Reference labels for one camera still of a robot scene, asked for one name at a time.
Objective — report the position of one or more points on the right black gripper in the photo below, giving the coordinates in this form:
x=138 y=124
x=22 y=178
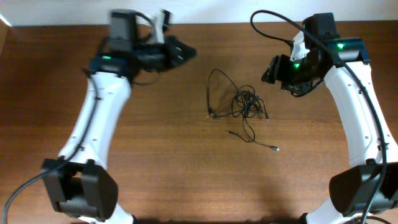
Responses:
x=276 y=70

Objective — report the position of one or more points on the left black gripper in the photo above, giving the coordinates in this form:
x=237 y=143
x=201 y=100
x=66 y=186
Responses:
x=170 y=55

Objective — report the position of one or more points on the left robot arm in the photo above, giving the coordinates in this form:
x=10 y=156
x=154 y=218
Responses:
x=77 y=181

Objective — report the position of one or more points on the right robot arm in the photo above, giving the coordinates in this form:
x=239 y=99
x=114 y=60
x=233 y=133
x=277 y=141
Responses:
x=320 y=56

